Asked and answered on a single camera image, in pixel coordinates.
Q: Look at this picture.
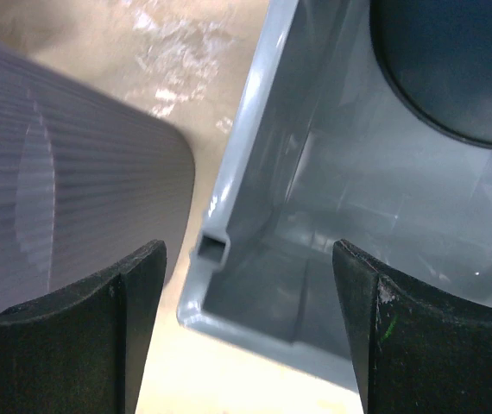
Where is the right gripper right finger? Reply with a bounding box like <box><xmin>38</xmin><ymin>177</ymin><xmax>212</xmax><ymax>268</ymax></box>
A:
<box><xmin>332</xmin><ymin>240</ymin><xmax>492</xmax><ymax>413</ymax></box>

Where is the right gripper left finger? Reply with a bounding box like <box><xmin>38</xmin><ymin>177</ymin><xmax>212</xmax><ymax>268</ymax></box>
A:
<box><xmin>0</xmin><ymin>240</ymin><xmax>167</xmax><ymax>413</ymax></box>

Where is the grey slotted square bin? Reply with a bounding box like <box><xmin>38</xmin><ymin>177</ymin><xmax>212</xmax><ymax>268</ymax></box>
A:
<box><xmin>0</xmin><ymin>44</ymin><xmax>195</xmax><ymax>312</ymax></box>

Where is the grey plastic crate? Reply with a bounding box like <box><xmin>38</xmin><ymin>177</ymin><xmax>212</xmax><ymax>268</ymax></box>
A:
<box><xmin>177</xmin><ymin>1</ymin><xmax>492</xmax><ymax>391</ymax></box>

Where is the dark blue round bin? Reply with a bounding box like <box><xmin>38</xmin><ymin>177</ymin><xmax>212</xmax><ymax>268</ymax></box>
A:
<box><xmin>369</xmin><ymin>1</ymin><xmax>492</xmax><ymax>148</ymax></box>

